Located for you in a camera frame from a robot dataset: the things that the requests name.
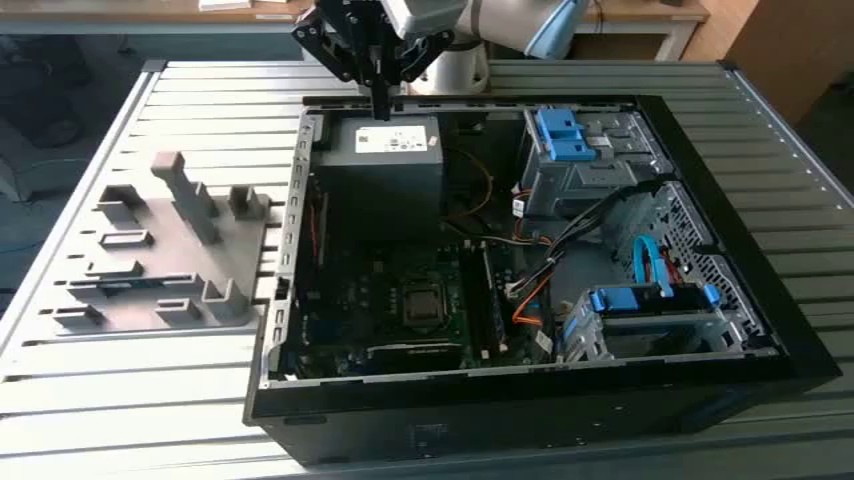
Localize wooden desk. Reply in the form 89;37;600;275
0;0;709;62

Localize orange wires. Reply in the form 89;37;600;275
509;276;555;327

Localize blue disk carrier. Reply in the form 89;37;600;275
532;107;585;162

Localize black cable bundle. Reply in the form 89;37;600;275
512;179;668;301

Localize silver CPU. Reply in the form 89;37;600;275
403;288;443;321

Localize yellow wires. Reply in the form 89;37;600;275
443;146;496;220

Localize wooden cabinet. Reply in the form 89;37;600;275
680;0;854;126

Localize grey parts rack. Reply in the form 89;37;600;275
37;151;274;337

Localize black RAM slot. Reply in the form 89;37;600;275
457;240;483;357
467;240;491;356

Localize green motherboard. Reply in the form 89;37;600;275
296;239;556;376

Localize metal socket cover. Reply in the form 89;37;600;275
396;280;451;334

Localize white tagged power wires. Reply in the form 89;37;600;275
507;182;539;217

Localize black PC case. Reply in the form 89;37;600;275
240;93;843;469

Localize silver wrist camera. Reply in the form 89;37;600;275
383;0;463;37

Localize grey power supply unit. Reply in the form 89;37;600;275
309;114;447;242

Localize black office chair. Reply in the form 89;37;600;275
0;34;93;149

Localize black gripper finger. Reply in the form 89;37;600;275
290;8;384;121
381;29;456;121

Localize black graphics card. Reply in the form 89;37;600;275
363;339;465;374

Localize blue SATA cable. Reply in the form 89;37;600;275
631;232;672;299

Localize hard disk in blue carrier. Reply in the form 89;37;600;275
589;283;720;314

